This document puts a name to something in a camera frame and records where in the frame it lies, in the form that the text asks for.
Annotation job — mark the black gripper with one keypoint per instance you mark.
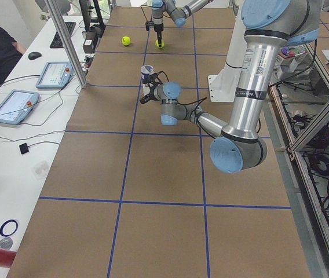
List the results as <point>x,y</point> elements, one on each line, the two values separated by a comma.
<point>158,25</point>
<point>152,92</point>

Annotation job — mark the tennis ball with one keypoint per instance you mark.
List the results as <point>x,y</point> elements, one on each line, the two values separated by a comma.
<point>159,44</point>
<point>126,41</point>

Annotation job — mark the clear tennis ball can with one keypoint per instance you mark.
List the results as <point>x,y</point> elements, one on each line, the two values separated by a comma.
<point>146,72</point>

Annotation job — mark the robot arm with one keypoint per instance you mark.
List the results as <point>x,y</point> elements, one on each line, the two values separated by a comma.
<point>270,26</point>
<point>178,15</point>

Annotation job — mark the black computer case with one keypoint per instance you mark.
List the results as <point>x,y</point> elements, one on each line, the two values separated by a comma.
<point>91,38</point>

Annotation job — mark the black monitor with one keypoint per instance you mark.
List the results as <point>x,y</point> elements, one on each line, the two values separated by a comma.
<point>86,12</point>

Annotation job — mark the brown paper table cover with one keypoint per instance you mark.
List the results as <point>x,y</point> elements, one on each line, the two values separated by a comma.
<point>129,197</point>

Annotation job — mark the black mouse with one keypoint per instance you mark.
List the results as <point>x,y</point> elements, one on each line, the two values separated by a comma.
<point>34,55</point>

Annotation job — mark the small black square device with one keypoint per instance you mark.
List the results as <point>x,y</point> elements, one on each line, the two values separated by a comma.
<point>24,148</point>

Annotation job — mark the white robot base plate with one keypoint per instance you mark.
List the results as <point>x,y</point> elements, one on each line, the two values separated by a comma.
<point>222,87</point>

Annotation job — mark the teach pendant near post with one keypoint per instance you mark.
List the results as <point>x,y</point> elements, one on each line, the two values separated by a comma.
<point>55,75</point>

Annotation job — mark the aluminium frame post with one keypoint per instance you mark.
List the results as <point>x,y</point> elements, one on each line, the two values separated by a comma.
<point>61,28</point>

